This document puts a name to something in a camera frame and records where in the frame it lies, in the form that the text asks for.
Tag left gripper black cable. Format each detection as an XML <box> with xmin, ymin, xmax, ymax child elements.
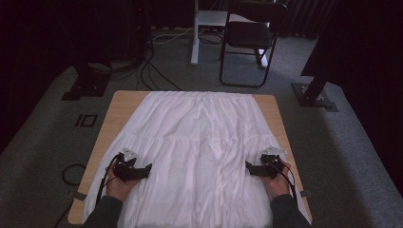
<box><xmin>95</xmin><ymin>153</ymin><xmax>124</xmax><ymax>205</ymax></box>

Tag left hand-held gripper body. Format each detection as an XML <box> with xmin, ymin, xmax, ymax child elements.
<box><xmin>112</xmin><ymin>147</ymin><xmax>147</xmax><ymax>183</ymax></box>

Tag black stand with base plate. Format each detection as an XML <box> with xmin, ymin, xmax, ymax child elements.
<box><xmin>61</xmin><ymin>60</ymin><xmax>112</xmax><ymax>102</ymax></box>

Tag black slanted stand base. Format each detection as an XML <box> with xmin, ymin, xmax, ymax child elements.
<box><xmin>291</xmin><ymin>71</ymin><xmax>339</xmax><ymax>113</ymax></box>

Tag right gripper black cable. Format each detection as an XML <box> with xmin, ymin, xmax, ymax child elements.
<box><xmin>271</xmin><ymin>161</ymin><xmax>299</xmax><ymax>204</ymax></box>

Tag person's left hand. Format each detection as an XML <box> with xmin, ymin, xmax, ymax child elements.
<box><xmin>106</xmin><ymin>164</ymin><xmax>141</xmax><ymax>202</ymax></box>

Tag white floor cable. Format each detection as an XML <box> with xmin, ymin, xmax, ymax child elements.
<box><xmin>151</xmin><ymin>27</ymin><xmax>195</xmax><ymax>46</ymax></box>

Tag white skirt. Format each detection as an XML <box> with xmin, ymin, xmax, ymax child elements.
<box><xmin>81</xmin><ymin>90</ymin><xmax>312</xmax><ymax>228</ymax></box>

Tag black folding chair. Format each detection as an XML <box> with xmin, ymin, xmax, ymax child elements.
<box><xmin>219</xmin><ymin>0</ymin><xmax>289</xmax><ymax>89</ymax></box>

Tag white desk frame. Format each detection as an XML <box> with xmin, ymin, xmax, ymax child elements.
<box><xmin>189</xmin><ymin>0</ymin><xmax>271</xmax><ymax>69</ymax></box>

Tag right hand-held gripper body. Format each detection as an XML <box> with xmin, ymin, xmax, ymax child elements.
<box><xmin>255</xmin><ymin>145</ymin><xmax>288</xmax><ymax>180</ymax></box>

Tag black floor cables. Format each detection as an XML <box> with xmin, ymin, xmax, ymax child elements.
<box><xmin>135</xmin><ymin>44</ymin><xmax>183</xmax><ymax>93</ymax></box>

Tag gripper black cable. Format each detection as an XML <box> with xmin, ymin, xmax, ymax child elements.
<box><xmin>271</xmin><ymin>161</ymin><xmax>299</xmax><ymax>204</ymax></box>
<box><xmin>95</xmin><ymin>153</ymin><xmax>124</xmax><ymax>205</ymax></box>

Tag person's right hand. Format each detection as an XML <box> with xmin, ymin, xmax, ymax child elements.
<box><xmin>263</xmin><ymin>159</ymin><xmax>293</xmax><ymax>201</ymax></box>

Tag dark curtain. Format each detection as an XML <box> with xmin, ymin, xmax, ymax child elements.
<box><xmin>275</xmin><ymin>0</ymin><xmax>338</xmax><ymax>40</ymax></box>

